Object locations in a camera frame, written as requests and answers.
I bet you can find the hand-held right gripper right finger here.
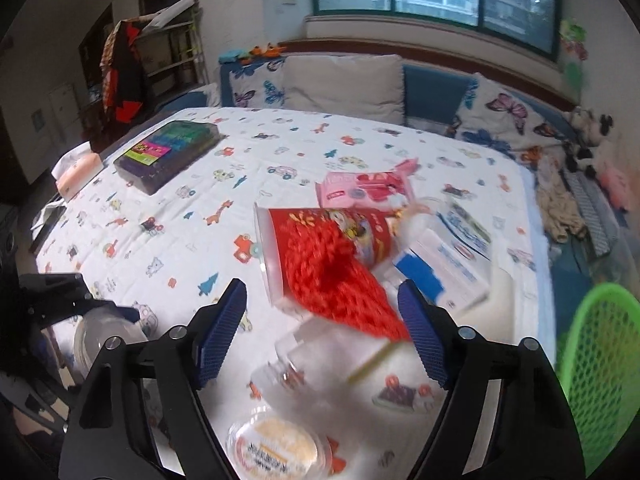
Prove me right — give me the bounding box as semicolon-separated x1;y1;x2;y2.
397;280;586;480

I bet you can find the orange and black garment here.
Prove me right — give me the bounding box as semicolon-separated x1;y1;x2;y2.
99;17;157;124

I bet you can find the white and blue flat packet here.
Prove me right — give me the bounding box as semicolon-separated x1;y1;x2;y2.
435;200;495;261

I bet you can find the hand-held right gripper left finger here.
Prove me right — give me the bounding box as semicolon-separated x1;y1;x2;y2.
60;278;248;480

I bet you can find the clear bottle with yellow label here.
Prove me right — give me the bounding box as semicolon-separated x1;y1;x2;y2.
250;317;413;403

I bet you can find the metal shelf rack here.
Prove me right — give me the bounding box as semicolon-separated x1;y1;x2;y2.
134;0;210;107

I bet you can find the pink tissue packet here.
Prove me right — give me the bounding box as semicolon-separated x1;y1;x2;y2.
315;157;421;211

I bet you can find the green plastic mesh basket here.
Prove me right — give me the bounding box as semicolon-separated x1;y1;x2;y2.
556;282;640;477

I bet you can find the clear round plastic container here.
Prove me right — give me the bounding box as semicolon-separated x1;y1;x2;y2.
74;305;151;376

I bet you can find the red mesh net bag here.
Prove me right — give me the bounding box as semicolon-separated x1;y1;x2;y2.
280;222;416;345

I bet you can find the small round pudding cup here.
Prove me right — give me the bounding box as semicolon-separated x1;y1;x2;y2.
226;405;335;480

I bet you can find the orange toy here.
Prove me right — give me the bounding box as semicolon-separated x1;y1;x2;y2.
239;42;287;64

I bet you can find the butterfly print pillow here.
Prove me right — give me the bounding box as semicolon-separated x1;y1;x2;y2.
227;57;290;109
446;72;577;162

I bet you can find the black and white plush toy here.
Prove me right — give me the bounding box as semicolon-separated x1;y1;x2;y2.
565;107;617;177

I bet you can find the grey patterned cloth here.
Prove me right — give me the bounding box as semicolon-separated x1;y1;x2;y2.
561;164;622;257

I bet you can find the beige pillow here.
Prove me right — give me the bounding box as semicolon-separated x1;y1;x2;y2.
281;54;406;124

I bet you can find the cartoon printed bed sheet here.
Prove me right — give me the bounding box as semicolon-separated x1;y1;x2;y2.
32;106;545;480

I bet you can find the pink round plush toy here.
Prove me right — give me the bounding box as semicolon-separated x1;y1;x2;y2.
596;152;635;212

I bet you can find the white and blue box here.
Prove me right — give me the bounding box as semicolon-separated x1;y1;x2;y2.
392;230;493;313

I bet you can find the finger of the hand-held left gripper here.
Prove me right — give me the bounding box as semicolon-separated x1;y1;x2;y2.
17;272;141;333

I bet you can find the pink tissue pack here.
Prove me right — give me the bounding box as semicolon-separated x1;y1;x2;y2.
52;142;107;202

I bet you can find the dark case of coloured markers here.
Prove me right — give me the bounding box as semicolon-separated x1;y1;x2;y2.
114;120;224;196

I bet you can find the beige patterned garment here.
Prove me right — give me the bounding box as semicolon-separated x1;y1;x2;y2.
536;154;587;243

